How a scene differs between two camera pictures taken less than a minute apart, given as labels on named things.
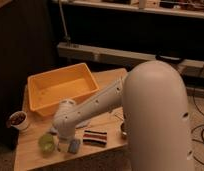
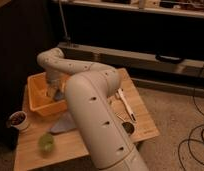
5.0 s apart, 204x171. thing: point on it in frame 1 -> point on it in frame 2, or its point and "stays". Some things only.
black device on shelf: x=168 y=58 stays
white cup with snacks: x=18 y=119 stays
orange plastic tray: x=46 y=89 stays
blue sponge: x=74 y=146 -> x=59 y=95
